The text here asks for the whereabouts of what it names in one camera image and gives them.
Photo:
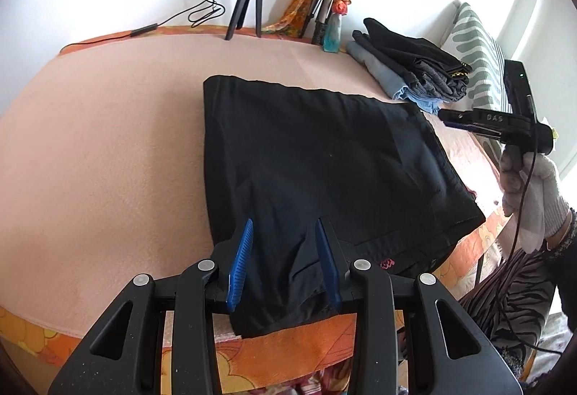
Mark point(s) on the person's zebra striped clothing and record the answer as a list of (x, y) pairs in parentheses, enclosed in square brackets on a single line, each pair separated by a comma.
[(527, 287)]

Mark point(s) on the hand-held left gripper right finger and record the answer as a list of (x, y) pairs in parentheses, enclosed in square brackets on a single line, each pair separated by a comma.
[(327, 260)]

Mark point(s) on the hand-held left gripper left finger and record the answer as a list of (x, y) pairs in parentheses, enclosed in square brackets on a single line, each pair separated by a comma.
[(239, 262)]

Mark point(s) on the blue folded jeans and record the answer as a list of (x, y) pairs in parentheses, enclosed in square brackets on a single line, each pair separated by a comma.
[(383, 70)]

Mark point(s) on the green striped pillow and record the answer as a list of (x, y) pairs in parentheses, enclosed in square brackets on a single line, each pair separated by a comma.
[(473, 43)]

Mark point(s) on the black folded garment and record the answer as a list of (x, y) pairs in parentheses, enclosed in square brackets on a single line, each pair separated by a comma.
[(405, 48)]

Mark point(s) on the black pants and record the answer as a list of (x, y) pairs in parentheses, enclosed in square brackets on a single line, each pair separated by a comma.
[(315, 151)]

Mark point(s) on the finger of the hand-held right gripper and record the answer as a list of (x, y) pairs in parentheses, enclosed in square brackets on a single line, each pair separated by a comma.
[(457, 118)]

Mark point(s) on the grey tweed folded garment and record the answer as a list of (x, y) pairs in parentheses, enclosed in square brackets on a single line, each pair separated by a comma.
[(441, 86)]

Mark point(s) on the beige blanket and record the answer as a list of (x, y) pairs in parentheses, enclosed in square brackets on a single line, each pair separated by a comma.
[(112, 151)]

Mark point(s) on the person's right hand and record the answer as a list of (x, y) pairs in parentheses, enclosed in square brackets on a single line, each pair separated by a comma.
[(547, 187)]

